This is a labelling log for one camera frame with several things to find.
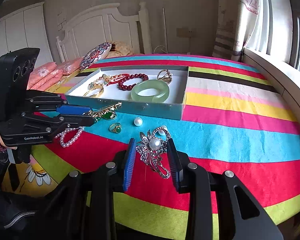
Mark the red bead bracelet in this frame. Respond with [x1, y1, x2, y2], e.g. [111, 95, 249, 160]
[117, 73, 149, 91]

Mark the white pole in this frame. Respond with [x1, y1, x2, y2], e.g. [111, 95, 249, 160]
[162, 8, 168, 53]

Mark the gold pin brooch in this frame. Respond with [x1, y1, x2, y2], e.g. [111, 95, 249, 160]
[83, 102, 122, 119]

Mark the white pearl bracelet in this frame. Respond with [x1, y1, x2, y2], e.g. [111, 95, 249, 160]
[54, 126, 85, 148]

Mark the silver rhinestone pearl brooch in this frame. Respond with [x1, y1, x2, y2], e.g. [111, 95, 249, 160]
[136, 126, 172, 180]

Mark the gold ornate ring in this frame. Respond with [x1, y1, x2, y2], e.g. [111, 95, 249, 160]
[157, 69, 173, 84]

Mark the yellow blanket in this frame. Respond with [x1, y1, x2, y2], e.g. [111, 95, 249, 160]
[107, 41, 134, 58]

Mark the red cord bracelet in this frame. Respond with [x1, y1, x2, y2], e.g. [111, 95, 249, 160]
[106, 73, 130, 85]

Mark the pale bead bracelet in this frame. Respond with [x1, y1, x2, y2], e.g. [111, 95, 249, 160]
[88, 74, 110, 90]

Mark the pink floral quilt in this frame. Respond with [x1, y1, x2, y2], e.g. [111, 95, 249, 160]
[27, 57, 84, 92]

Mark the printed curtain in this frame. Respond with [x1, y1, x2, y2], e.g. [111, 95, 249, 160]
[212, 0, 294, 63]

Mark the green jade bangle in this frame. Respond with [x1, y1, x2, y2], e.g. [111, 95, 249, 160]
[130, 79, 170, 103]

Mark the grey cardboard box tray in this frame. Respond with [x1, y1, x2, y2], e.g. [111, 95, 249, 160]
[64, 65, 190, 121]

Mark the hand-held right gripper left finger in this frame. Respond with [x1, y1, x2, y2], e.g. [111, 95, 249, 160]
[50, 138, 137, 240]

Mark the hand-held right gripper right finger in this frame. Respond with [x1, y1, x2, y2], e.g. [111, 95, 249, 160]
[166, 138, 284, 240]

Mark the white wooden headboard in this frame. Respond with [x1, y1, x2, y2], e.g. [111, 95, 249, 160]
[56, 1, 152, 63]

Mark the black jacket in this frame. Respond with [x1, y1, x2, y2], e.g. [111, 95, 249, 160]
[0, 150, 65, 240]

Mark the yellow floral cloth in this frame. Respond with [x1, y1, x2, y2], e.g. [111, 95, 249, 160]
[1, 152, 59, 198]

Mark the white wardrobe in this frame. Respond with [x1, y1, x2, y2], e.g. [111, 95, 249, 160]
[0, 2, 54, 85]

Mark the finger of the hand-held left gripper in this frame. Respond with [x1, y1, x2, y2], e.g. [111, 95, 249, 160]
[22, 114, 96, 132]
[24, 89, 93, 117]

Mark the gold bangle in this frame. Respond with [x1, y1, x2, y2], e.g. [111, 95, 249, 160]
[83, 85, 105, 98]

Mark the embroidered patterned pillow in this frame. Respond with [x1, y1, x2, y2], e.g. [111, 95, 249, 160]
[79, 42, 112, 71]

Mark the white window sill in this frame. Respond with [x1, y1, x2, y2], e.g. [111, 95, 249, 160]
[241, 46, 300, 140]

